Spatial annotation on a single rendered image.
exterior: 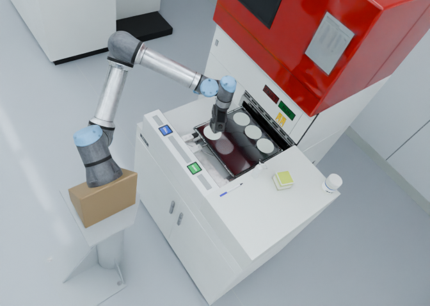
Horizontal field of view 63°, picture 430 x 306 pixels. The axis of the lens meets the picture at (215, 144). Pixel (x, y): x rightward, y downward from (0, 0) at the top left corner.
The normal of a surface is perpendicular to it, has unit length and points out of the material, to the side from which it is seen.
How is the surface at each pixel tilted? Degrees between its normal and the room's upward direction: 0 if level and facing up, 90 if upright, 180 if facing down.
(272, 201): 0
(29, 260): 0
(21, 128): 0
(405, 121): 90
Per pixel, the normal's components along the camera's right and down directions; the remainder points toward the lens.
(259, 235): 0.22, -0.58
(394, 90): -0.78, 0.38
